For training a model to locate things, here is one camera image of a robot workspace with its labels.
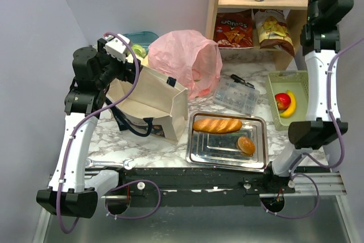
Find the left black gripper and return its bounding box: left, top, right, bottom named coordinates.
left=96, top=39, right=143, bottom=89

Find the beige canvas tote bag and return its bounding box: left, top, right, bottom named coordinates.
left=110, top=67, right=188, bottom=143

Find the pink plastic grocery bag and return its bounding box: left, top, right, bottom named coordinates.
left=148, top=30, right=222, bottom=100

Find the red chips bag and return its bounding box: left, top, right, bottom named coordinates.
left=213, top=10, right=253, bottom=48

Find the white cassava chips bag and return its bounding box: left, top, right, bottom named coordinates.
left=253, top=9, right=295, bottom=57

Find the red apple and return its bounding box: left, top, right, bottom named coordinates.
left=275, top=93, right=291, bottom=111

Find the yellow banana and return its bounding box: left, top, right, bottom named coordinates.
left=280, top=90, right=296, bottom=118

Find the white eggplant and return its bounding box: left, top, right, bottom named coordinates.
left=141, top=56, right=149, bottom=67

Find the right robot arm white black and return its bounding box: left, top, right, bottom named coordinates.
left=261, top=0, right=354, bottom=193

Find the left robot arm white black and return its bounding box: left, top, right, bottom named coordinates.
left=36, top=33, right=140, bottom=219

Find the green cabbage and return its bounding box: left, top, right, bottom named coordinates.
left=131, top=44, right=147, bottom=58

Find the teal plastic container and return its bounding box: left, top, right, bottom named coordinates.
left=124, top=31, right=159, bottom=53

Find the silver wrench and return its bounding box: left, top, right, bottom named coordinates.
left=85, top=158, right=135, bottom=170

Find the long baguette bread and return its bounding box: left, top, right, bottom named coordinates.
left=193, top=118, right=242, bottom=134

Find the silver metal tray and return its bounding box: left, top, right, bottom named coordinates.
left=186, top=112, right=269, bottom=172

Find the black tool on box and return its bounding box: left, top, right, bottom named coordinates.
left=230, top=74, right=255, bottom=89

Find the clear plastic screw box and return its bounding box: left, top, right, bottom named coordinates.
left=213, top=79, right=260, bottom=116

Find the round bread bun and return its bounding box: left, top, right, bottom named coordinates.
left=237, top=137, right=255, bottom=156

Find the green plastic basket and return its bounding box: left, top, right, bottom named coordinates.
left=266, top=71, right=309, bottom=131

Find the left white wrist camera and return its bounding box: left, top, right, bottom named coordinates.
left=104, top=34, right=128, bottom=63

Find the black mounting base rail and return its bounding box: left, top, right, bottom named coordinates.
left=103, top=167, right=295, bottom=208

